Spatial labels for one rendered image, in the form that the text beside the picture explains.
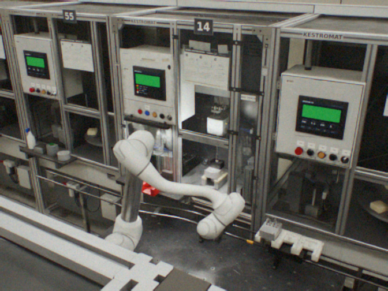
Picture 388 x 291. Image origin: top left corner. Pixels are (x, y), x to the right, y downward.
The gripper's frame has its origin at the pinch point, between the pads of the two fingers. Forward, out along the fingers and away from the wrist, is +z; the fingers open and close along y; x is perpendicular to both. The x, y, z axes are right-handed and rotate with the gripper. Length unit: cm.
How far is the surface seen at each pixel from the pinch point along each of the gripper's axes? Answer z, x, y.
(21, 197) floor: 107, 244, -116
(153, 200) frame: 53, 79, -22
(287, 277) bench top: 10.6, -41.3, -3.2
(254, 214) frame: 19.8, -3.7, 15.9
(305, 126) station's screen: -23, -12, 73
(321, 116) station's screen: -28, -17, 80
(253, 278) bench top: 3.2, -26.8, -13.6
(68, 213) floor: 106, 179, -95
